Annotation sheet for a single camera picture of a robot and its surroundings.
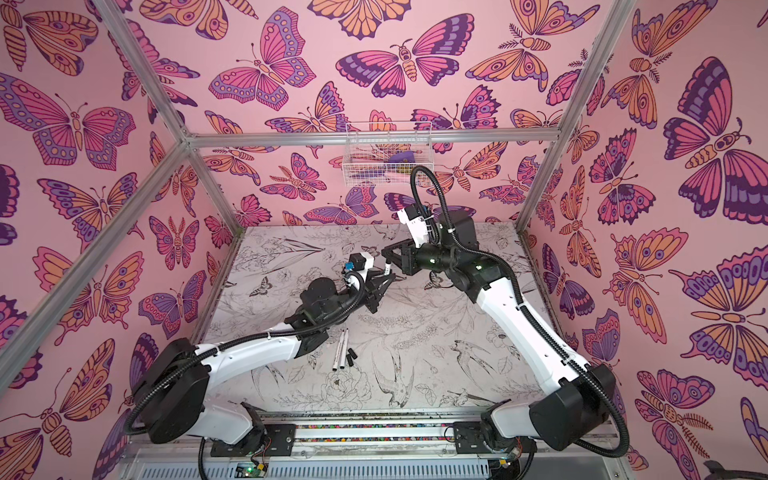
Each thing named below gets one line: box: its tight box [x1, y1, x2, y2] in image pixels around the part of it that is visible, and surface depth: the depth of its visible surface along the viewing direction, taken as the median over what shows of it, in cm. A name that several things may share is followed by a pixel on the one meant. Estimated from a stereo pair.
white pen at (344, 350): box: [339, 328, 349, 369], surface depth 89 cm
